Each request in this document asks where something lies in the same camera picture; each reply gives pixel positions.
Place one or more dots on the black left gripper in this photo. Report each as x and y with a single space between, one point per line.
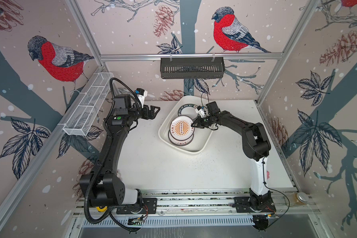
151 114

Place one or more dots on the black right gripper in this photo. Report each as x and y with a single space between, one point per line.
200 122

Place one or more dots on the orange sunburst plate back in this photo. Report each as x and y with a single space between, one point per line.
181 129

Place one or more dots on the green rim plate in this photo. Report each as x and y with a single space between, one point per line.
189 110

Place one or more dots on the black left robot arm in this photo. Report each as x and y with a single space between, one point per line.
102 187

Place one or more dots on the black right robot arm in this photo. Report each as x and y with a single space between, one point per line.
255 144

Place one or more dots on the white plastic bin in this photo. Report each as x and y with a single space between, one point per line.
201 137

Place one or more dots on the yellow tape measure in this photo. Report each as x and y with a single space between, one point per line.
102 208

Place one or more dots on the small glass jar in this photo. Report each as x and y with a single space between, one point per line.
299 199

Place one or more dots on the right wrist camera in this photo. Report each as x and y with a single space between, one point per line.
200 111

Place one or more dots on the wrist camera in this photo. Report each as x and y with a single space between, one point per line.
200 111
141 94

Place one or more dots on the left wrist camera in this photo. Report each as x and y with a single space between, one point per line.
141 94

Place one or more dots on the black hanging wire basket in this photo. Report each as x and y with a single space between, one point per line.
192 68

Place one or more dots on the aluminium frame crossbar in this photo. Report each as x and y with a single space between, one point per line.
226 56

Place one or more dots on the white mesh wall shelf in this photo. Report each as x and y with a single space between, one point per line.
86 111

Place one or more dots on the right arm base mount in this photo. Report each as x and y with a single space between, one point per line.
255 203

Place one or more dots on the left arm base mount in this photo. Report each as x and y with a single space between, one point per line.
146 207

